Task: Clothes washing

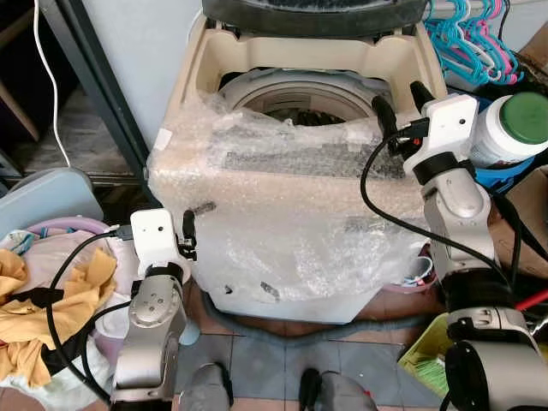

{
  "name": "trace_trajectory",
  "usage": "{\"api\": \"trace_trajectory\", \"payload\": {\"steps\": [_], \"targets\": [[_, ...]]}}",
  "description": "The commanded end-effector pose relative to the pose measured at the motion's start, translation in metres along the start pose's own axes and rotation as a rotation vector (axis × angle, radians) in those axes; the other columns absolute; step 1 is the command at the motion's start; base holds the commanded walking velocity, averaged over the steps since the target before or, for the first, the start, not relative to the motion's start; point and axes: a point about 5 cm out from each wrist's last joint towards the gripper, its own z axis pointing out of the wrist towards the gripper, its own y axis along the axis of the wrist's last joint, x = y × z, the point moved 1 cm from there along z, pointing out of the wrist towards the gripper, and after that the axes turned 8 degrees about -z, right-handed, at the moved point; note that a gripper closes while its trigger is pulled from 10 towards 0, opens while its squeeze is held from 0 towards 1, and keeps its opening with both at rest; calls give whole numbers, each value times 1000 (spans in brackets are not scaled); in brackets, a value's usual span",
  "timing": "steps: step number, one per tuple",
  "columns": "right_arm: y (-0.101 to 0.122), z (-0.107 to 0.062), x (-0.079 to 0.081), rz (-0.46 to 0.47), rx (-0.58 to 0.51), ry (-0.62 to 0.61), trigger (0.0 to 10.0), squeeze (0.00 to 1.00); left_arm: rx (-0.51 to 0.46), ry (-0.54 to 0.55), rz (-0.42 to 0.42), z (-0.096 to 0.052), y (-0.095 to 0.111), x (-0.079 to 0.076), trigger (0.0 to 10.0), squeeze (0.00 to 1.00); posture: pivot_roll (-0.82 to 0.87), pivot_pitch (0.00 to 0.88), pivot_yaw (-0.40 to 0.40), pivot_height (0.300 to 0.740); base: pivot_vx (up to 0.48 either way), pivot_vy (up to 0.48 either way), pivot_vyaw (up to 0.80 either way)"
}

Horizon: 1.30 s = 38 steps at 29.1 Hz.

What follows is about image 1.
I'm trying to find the blue plastic clothes hanger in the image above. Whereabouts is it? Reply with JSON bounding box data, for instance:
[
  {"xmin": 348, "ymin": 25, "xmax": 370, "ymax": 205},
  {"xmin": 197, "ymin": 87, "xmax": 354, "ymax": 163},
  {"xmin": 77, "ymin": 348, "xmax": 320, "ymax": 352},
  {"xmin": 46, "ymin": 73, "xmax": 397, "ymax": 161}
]
[{"xmin": 425, "ymin": 0, "xmax": 506, "ymax": 86}]

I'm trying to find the pink plastic clothes hanger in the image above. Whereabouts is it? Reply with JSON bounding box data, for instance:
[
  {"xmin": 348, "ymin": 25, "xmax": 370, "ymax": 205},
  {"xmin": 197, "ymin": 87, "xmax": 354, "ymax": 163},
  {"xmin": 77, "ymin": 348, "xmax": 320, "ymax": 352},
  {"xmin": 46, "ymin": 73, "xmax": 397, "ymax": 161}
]
[{"xmin": 479, "ymin": 0, "xmax": 525, "ymax": 86}]

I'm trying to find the white top-load washing machine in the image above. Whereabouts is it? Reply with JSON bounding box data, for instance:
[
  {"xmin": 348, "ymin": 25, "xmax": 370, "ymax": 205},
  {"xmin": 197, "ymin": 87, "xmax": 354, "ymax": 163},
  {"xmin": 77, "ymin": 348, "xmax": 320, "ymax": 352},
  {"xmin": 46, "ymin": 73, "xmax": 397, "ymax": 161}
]
[{"xmin": 147, "ymin": 0, "xmax": 451, "ymax": 325}]

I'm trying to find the grey washer drum rim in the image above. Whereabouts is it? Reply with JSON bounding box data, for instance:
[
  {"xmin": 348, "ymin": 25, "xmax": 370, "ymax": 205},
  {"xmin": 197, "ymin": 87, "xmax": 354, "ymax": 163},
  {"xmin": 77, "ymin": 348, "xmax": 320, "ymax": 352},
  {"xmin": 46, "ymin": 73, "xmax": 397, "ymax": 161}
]
[{"xmin": 220, "ymin": 68, "xmax": 388, "ymax": 126}]

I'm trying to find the clear bubble wrap sheet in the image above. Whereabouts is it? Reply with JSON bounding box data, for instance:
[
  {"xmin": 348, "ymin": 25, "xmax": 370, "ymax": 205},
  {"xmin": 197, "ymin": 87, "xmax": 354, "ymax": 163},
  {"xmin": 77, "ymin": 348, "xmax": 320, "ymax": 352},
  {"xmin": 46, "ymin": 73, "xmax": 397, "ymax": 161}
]
[{"xmin": 147, "ymin": 91, "xmax": 439, "ymax": 302}]

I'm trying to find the white jar with green lid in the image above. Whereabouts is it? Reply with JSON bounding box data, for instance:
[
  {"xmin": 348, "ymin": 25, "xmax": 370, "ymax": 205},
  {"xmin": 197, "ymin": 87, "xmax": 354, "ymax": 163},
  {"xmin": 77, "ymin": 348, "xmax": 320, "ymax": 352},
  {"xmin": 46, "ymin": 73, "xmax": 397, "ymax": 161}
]
[{"xmin": 468, "ymin": 91, "xmax": 548, "ymax": 169}]

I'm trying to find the blue plastic basin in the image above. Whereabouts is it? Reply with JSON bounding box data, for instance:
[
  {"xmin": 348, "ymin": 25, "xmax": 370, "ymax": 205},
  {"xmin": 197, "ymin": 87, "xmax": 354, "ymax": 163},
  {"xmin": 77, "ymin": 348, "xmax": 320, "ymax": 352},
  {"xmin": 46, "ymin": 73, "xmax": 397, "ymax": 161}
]
[{"xmin": 474, "ymin": 157, "xmax": 539, "ymax": 192}]

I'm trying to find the pink laundry basket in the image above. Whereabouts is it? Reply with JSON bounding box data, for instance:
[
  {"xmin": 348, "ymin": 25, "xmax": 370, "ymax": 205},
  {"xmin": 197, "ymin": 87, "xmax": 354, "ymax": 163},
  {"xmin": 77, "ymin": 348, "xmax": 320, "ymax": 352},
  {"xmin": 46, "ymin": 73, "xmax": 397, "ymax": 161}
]
[{"xmin": 15, "ymin": 217, "xmax": 136, "ymax": 378}]

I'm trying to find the dark grey washer lid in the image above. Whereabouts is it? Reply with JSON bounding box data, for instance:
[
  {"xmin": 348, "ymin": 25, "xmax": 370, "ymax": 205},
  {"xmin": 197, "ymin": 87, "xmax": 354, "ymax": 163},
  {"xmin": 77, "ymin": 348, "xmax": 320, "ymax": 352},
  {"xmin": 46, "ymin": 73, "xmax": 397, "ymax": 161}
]
[{"xmin": 202, "ymin": 0, "xmax": 430, "ymax": 40}]

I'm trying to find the grey left robot foot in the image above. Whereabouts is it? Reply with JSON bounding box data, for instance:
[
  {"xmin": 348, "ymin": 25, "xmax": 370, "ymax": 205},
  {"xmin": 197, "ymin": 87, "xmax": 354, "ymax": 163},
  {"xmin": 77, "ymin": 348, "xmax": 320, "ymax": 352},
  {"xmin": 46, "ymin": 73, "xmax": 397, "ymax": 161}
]
[{"xmin": 177, "ymin": 363, "xmax": 234, "ymax": 411}]

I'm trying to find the grey robot foot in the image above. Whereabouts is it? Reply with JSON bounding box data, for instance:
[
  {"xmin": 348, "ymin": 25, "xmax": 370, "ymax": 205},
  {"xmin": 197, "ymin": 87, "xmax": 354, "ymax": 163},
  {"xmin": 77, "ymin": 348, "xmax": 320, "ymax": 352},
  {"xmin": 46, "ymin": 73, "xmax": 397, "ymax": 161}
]
[
  {"xmin": 298, "ymin": 367, "xmax": 379, "ymax": 411},
  {"xmin": 177, "ymin": 363, "xmax": 234, "ymax": 411}
]

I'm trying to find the pink plastic basin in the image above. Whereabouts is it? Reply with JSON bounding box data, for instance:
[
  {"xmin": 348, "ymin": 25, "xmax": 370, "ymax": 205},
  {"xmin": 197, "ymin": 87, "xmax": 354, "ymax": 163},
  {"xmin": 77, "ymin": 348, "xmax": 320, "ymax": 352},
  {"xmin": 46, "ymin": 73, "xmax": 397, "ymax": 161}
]
[{"xmin": 380, "ymin": 242, "xmax": 439, "ymax": 295}]

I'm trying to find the pale blue plastic stool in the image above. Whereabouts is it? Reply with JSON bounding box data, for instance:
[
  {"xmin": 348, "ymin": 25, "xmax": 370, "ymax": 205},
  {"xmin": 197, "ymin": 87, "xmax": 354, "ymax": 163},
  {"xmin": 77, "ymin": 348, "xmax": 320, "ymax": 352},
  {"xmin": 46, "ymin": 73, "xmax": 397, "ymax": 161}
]
[{"xmin": 0, "ymin": 166, "xmax": 105, "ymax": 241}]

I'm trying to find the brown cardboard box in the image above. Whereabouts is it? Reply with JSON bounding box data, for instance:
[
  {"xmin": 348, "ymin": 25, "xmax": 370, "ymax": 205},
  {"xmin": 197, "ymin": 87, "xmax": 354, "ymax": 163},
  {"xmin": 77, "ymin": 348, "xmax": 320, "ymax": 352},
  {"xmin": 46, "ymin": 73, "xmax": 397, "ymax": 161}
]
[{"xmin": 486, "ymin": 165, "xmax": 548, "ymax": 280}]

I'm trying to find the yellow cloth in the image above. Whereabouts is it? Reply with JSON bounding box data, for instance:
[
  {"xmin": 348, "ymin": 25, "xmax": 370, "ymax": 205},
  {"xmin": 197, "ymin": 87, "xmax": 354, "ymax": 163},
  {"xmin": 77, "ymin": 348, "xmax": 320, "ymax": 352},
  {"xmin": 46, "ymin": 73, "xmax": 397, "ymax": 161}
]
[{"xmin": 0, "ymin": 247, "xmax": 118, "ymax": 388}]

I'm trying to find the grey right robot foot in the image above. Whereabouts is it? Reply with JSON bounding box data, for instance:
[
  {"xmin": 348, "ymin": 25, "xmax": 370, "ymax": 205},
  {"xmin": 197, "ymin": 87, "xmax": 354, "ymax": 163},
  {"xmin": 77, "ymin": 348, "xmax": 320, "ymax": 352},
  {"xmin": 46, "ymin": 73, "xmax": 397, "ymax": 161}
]
[{"xmin": 298, "ymin": 367, "xmax": 379, "ymax": 411}]

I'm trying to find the green plastic basket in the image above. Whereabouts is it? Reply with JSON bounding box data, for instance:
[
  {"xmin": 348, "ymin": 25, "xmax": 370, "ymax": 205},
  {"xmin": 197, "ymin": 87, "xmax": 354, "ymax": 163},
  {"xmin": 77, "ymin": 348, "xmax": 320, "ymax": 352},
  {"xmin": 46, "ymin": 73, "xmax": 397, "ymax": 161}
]
[{"xmin": 397, "ymin": 312, "xmax": 456, "ymax": 396}]

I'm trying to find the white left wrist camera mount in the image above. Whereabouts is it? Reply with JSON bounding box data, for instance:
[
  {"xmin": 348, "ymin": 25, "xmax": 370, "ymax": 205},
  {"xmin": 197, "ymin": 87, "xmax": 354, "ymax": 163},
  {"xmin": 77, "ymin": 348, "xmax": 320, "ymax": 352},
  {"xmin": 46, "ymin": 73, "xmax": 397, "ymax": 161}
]
[{"xmin": 129, "ymin": 207, "xmax": 181, "ymax": 267}]

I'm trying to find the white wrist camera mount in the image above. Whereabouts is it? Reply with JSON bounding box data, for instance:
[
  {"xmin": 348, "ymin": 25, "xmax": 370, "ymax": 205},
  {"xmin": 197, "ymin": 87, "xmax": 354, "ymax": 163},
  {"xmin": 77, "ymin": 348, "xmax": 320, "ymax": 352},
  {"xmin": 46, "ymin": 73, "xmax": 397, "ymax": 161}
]
[
  {"xmin": 129, "ymin": 207, "xmax": 181, "ymax": 267},
  {"xmin": 402, "ymin": 93, "xmax": 481, "ymax": 177}
]

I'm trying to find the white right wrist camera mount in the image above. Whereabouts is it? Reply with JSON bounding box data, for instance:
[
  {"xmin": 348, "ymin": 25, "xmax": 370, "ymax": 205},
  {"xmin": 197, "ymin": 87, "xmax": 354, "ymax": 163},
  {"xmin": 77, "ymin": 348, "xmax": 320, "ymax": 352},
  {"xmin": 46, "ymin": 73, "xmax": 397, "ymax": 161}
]
[{"xmin": 402, "ymin": 93, "xmax": 481, "ymax": 177}]

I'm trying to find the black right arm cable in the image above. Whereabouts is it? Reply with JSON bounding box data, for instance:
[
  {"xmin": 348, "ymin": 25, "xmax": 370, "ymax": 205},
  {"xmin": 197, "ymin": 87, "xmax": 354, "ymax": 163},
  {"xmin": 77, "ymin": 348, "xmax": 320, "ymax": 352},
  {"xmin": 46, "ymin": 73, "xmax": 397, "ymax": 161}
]
[{"xmin": 359, "ymin": 128, "xmax": 516, "ymax": 288}]

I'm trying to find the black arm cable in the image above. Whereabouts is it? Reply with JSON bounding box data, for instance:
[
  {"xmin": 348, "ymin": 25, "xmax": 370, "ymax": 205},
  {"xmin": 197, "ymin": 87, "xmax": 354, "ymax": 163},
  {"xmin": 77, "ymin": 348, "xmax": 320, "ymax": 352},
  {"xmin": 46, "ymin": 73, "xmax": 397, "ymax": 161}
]
[
  {"xmin": 359, "ymin": 128, "xmax": 516, "ymax": 288},
  {"xmin": 44, "ymin": 226, "xmax": 135, "ymax": 405}
]

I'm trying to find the grey metal clothes rail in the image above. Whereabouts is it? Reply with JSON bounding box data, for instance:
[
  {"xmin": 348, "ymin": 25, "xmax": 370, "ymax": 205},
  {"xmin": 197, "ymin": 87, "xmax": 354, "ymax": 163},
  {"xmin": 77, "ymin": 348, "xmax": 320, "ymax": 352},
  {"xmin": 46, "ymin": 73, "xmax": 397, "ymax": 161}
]
[{"xmin": 423, "ymin": 0, "xmax": 499, "ymax": 21}]

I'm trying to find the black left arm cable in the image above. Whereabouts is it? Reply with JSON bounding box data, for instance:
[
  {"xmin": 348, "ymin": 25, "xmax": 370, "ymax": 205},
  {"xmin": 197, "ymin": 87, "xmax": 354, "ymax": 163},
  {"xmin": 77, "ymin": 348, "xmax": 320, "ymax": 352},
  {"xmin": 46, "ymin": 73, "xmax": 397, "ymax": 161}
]
[{"xmin": 44, "ymin": 226, "xmax": 135, "ymax": 405}]

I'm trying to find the grey corrugated drain hose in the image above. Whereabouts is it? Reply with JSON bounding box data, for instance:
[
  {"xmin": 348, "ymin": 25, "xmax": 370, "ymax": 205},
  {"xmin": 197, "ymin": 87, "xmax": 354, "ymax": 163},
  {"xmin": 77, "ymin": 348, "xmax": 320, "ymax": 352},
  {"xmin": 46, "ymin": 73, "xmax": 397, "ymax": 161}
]
[{"xmin": 199, "ymin": 295, "xmax": 448, "ymax": 342}]

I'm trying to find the dark metal frame post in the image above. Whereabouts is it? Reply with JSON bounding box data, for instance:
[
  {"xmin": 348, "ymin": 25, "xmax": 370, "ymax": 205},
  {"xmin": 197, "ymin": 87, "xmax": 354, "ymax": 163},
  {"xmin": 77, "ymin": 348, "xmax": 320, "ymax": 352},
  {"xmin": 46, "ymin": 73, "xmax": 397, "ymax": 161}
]
[{"xmin": 38, "ymin": 0, "xmax": 160, "ymax": 186}]

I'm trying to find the red broom handle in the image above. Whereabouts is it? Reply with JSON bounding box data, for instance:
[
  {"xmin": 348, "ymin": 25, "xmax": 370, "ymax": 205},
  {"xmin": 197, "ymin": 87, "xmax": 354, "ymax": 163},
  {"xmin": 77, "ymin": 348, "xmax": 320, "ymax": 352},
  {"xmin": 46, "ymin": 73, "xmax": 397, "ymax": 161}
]
[{"xmin": 513, "ymin": 289, "xmax": 548, "ymax": 311}]

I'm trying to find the thin white wall cable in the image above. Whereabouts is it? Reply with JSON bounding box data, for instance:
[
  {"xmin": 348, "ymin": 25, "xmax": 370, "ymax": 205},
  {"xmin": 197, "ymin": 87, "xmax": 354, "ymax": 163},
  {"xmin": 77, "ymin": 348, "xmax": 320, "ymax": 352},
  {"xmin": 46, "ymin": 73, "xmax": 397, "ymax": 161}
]
[{"xmin": 32, "ymin": 0, "xmax": 72, "ymax": 169}]

